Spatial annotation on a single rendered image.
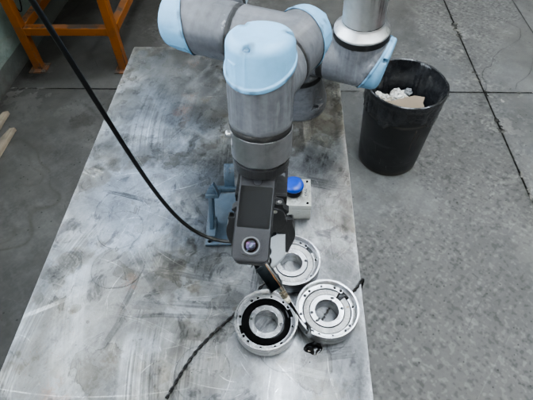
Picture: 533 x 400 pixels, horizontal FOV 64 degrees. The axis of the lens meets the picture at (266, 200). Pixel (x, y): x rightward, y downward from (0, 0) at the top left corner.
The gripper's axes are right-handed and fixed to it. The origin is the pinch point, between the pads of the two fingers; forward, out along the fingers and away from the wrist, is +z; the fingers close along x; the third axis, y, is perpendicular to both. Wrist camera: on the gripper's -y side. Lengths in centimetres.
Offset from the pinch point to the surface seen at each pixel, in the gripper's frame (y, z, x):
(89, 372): -11.7, 15.0, 27.2
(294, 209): 19.5, 7.3, -5.3
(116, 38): 189, 48, 94
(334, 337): -6.2, 9.7, -11.9
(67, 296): 1.1, 13.4, 35.5
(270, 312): -1.5, 10.9, -1.6
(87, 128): 141, 76, 101
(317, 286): 3.4, 9.6, -9.6
